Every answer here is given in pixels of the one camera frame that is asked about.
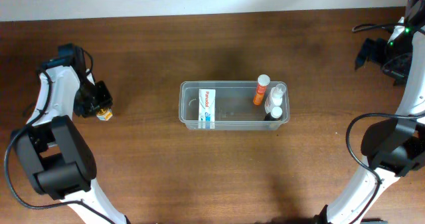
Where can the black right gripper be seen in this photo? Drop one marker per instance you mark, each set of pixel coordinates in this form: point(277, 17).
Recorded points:
point(370, 51)

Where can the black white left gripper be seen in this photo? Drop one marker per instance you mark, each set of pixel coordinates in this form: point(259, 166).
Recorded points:
point(100, 104)

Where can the small gold-lidded balm jar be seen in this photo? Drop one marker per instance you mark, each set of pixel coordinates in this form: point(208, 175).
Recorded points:
point(104, 114)

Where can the white green medicine box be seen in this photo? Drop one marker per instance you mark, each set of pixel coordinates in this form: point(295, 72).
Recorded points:
point(207, 103)

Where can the white lotion bottle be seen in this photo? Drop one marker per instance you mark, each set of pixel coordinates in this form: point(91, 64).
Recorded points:
point(275, 97)

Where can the dark bottle white cap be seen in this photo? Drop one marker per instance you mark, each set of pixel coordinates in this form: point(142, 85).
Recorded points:
point(274, 115)

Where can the orange vitamin tube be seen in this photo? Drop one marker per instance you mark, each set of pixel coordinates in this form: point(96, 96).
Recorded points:
point(262, 84)

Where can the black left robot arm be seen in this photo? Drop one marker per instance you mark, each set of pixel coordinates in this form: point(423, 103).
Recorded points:
point(53, 154)

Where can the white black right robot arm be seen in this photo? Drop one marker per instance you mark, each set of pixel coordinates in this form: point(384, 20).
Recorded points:
point(394, 146)

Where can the clear plastic container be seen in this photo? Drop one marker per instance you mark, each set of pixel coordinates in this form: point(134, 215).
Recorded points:
point(234, 107)

